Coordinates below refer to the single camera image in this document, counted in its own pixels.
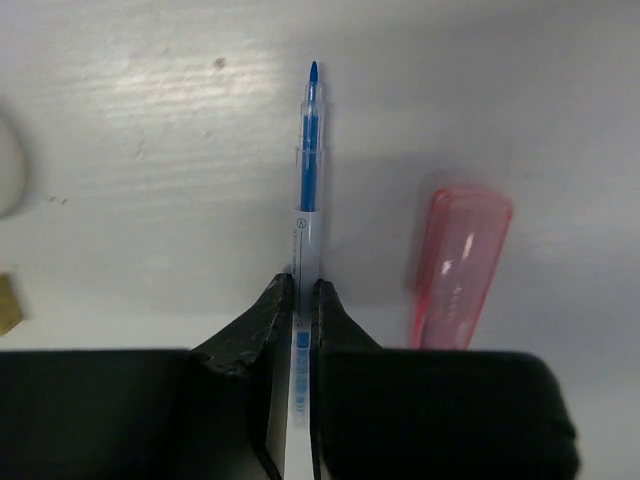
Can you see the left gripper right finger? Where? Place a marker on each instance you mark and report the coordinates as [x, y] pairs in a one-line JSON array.
[[381, 413]]

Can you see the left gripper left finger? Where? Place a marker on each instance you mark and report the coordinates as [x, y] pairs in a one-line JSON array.
[[217, 411]]

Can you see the blue pen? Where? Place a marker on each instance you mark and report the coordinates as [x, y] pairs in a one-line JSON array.
[[307, 235]]

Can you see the pink highlighter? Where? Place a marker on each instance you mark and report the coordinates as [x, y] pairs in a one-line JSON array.
[[466, 225]]

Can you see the small brown eraser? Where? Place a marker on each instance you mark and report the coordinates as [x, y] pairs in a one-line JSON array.
[[11, 313]]

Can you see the clear tape roll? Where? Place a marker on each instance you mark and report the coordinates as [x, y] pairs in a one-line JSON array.
[[13, 169]]

